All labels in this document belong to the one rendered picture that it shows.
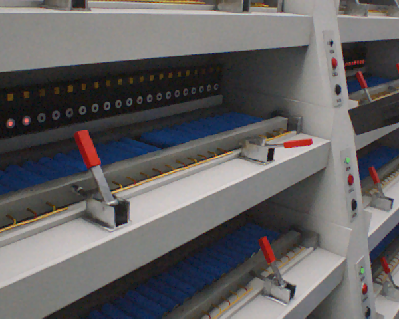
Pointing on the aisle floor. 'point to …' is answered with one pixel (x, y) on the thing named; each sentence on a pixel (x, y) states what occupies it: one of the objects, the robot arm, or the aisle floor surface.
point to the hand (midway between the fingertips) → (386, 111)
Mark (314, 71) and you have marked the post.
